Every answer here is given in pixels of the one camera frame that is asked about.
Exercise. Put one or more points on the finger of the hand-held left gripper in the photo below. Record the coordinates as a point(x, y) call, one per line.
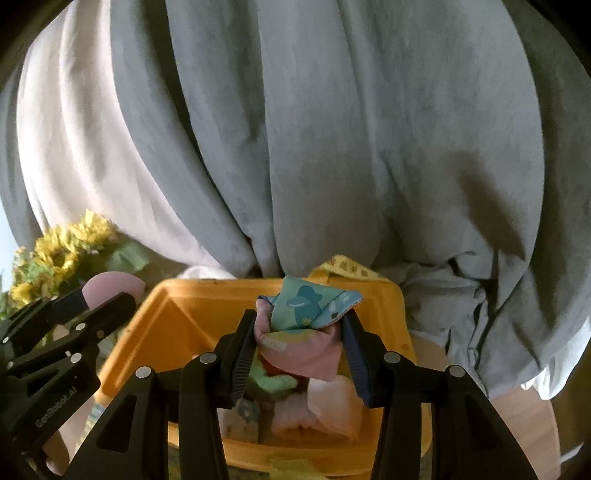
point(69, 300)
point(111, 309)

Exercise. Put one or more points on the pale folded towel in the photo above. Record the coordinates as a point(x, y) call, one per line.
point(332, 406)

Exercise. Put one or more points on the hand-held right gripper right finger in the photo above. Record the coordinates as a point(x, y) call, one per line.
point(358, 369)

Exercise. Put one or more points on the pink sock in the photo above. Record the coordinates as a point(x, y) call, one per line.
point(113, 286)

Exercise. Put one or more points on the white curtain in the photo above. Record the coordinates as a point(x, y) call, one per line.
point(83, 161)

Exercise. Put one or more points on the grey curtain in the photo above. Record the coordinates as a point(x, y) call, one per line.
point(346, 138)
point(14, 184)

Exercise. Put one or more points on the red and green fluffy cloth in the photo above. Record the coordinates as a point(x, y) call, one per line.
point(272, 383)

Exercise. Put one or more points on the blue patterned folded cloth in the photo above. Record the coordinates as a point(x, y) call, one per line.
point(244, 420)

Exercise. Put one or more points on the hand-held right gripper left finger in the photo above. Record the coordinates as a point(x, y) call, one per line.
point(242, 364)

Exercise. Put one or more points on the orange storage box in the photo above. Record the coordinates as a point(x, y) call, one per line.
point(184, 314)

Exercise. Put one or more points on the sunflower bouquet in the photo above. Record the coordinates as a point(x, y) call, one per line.
point(60, 249)

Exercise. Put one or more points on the pink and teal printed cloth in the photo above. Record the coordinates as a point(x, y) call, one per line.
point(295, 309)

